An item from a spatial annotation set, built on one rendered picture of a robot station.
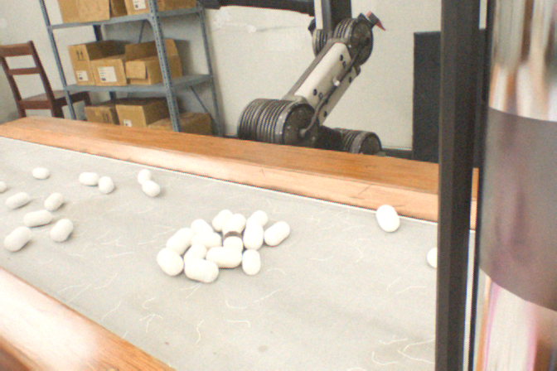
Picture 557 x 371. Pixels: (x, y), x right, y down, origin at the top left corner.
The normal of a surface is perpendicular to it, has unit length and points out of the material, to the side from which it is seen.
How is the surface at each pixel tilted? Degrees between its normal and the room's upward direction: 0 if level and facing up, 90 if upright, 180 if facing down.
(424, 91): 86
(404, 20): 90
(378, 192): 45
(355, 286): 0
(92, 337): 0
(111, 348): 0
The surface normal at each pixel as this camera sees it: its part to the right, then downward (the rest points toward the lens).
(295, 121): 0.73, 0.15
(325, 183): -0.50, -0.41
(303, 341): -0.11, -0.93
